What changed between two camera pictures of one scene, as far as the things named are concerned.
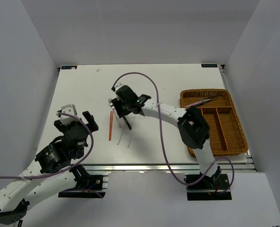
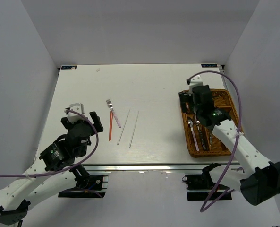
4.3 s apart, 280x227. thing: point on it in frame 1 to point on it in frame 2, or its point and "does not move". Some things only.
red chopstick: [110, 125] does not move
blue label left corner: [69, 67] does not move
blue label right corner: [209, 65] does not move
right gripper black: [120, 111] to [182, 100]
